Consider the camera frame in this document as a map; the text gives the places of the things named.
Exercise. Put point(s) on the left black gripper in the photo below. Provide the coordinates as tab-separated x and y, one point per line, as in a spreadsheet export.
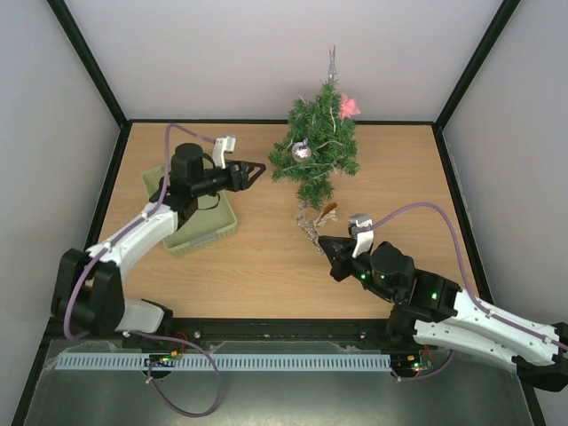
240	182

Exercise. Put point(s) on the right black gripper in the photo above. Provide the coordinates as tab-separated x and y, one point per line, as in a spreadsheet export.
346	259

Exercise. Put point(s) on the silver bauble ornament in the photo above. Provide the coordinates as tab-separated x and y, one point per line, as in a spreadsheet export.
301	151

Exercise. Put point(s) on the light green plastic basket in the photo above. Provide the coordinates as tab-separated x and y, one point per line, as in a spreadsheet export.
214	221

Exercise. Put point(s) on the small green christmas tree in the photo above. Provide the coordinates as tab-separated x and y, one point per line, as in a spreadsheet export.
331	139

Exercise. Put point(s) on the pink felt bow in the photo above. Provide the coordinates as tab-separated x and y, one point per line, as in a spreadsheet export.
348	107

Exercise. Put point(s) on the silver star ornament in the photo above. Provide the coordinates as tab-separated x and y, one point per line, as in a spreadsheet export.
332	71

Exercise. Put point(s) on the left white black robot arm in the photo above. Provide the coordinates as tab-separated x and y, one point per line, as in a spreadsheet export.
88	294

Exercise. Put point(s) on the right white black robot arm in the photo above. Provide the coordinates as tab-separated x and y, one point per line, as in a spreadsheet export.
429	309

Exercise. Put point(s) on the clear light battery box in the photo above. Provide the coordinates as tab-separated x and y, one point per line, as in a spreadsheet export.
300	212

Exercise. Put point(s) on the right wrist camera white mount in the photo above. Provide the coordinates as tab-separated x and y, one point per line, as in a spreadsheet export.
360	229

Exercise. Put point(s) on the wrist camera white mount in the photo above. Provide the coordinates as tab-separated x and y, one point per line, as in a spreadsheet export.
360	229
222	146

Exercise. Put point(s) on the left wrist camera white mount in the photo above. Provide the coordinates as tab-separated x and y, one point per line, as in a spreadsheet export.
222	146

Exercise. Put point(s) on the light blue slotted cable duct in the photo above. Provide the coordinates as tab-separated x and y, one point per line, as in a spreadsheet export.
98	361

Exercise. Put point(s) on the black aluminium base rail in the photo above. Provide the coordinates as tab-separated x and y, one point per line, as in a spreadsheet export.
366	334

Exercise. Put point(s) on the black enclosure frame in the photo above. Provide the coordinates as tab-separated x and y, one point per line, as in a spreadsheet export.
498	23

